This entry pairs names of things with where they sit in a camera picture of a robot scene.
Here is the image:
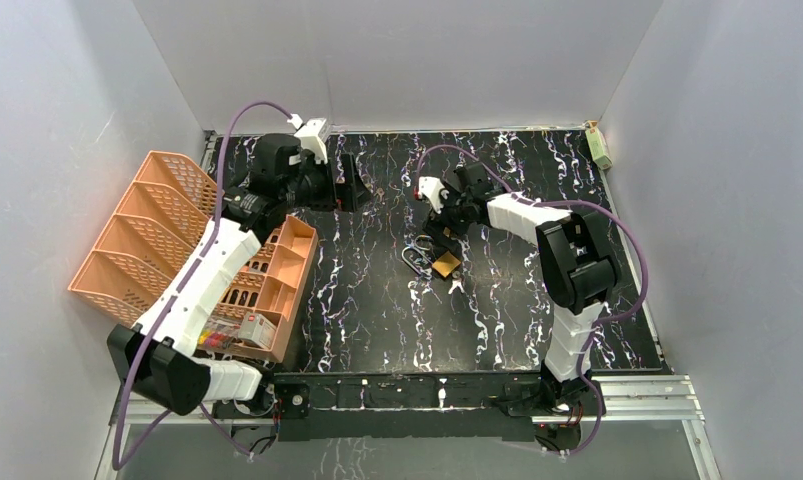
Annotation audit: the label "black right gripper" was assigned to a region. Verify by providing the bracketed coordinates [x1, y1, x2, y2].
[420, 181, 471, 252]

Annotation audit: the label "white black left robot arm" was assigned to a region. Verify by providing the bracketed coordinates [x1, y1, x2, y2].
[107, 133, 371, 416]

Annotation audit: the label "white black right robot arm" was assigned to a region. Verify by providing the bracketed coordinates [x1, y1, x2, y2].
[415, 163, 620, 414]

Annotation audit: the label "small brass padlock closed shackle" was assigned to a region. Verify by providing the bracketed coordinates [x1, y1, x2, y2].
[413, 232, 453, 257]

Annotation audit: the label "large brass padlock open shackle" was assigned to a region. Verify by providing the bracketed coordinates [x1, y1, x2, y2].
[401, 246, 461, 279]

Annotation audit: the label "silver keys on table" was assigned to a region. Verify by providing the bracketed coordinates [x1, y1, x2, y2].
[448, 277, 466, 295]

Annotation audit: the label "white red small box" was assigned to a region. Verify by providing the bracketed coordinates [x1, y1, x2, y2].
[237, 313, 277, 350]

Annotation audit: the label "green white box in corner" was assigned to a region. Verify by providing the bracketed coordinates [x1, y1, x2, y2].
[585, 121, 613, 171]

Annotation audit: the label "colourful marker set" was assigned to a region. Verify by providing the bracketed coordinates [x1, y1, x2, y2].
[197, 317, 240, 349]

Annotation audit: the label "orange plastic desk organizer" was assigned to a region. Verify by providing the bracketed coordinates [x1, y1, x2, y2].
[68, 151, 317, 363]

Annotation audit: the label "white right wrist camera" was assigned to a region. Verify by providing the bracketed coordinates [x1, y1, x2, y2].
[414, 176, 450, 215]

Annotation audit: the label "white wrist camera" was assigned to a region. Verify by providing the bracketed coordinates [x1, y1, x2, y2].
[414, 176, 450, 215]
[287, 114, 330, 164]

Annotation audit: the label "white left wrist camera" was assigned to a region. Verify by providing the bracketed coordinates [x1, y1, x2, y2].
[287, 114, 330, 164]

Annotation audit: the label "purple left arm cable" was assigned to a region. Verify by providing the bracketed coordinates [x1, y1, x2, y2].
[111, 100, 296, 472]

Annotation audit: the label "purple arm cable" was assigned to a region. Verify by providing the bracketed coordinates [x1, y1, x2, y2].
[111, 100, 296, 472]
[414, 144, 650, 456]

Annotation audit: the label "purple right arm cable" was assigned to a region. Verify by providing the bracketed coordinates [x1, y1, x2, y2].
[414, 144, 650, 456]

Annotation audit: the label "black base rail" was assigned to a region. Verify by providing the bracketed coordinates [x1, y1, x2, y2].
[213, 371, 606, 447]

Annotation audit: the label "aluminium frame profile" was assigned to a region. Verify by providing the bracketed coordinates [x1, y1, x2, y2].
[96, 375, 721, 479]

